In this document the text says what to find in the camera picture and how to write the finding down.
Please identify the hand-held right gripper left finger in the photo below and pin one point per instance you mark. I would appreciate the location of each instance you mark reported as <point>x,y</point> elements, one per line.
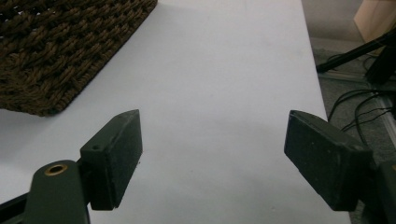
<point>113,158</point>

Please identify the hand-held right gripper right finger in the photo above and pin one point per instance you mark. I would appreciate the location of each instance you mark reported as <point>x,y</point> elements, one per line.
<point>327,158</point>

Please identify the black stand leg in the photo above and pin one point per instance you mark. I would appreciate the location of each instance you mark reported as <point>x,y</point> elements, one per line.
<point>358,53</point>

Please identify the brown woven basket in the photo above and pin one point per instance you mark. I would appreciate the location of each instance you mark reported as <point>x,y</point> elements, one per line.
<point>59,49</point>

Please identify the light wooden board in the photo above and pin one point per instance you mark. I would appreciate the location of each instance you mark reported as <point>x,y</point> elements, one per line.
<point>375,18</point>

